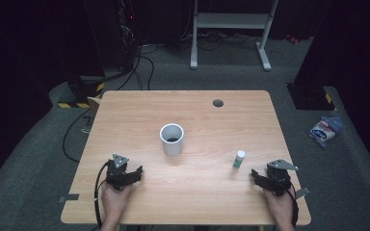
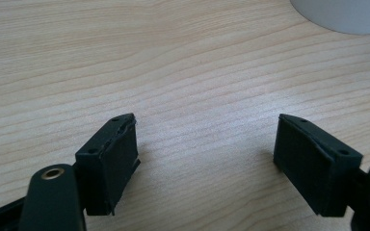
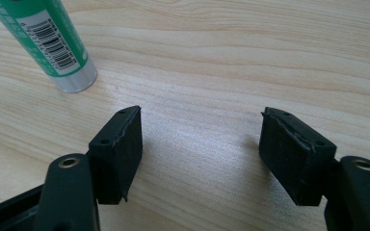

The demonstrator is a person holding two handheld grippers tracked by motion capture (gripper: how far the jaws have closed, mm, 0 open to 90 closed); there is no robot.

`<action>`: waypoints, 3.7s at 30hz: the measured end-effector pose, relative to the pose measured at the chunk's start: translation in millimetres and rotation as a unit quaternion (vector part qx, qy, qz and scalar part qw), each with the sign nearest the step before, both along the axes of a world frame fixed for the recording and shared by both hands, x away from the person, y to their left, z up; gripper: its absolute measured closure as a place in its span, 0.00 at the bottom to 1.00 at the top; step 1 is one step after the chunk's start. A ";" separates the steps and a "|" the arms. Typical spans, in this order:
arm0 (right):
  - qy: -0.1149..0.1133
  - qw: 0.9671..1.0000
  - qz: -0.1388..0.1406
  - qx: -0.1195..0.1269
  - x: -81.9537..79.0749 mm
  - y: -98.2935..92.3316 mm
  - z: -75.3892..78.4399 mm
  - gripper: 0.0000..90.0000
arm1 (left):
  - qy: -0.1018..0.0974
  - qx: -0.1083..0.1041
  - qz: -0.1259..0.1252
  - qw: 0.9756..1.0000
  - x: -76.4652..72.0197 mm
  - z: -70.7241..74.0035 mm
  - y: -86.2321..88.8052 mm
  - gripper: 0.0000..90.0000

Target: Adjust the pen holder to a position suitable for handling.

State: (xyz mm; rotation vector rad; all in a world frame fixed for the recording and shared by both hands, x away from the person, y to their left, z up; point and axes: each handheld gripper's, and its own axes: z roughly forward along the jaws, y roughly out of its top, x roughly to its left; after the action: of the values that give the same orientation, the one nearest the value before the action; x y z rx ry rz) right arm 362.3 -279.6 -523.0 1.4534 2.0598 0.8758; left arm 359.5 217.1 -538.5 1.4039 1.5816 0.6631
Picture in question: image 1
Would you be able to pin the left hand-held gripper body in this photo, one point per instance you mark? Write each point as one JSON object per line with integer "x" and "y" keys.
{"x": 117, "y": 174}

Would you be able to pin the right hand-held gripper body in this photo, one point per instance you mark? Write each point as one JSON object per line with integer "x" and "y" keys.
{"x": 281, "y": 179}

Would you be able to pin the green and white glue stick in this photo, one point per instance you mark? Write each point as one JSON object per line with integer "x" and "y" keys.
{"x": 238, "y": 160}

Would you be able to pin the white cup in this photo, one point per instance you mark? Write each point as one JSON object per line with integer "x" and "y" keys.
{"x": 172, "y": 148}

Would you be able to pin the person's right hand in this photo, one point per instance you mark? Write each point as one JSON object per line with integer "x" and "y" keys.
{"x": 282, "y": 207}

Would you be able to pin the grey tape strip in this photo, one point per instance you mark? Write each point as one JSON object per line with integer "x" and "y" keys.
{"x": 70, "y": 198}
{"x": 302, "y": 192}

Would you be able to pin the blue and white plastic packet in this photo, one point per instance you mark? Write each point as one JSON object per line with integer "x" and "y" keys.
{"x": 324, "y": 131}

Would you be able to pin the brown cardboard piece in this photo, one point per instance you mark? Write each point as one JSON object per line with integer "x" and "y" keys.
{"x": 94, "y": 104}

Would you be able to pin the black stand with striped base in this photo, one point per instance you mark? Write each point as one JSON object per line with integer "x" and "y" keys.
{"x": 311, "y": 96}
{"x": 77, "y": 93}

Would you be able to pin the dark equipment rack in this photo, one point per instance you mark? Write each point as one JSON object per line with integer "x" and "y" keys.
{"x": 112, "y": 35}

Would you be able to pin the small red object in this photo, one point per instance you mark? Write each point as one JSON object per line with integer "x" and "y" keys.
{"x": 292, "y": 39}

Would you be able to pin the white metal stand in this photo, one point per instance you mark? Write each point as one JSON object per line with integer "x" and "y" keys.
{"x": 231, "y": 20}

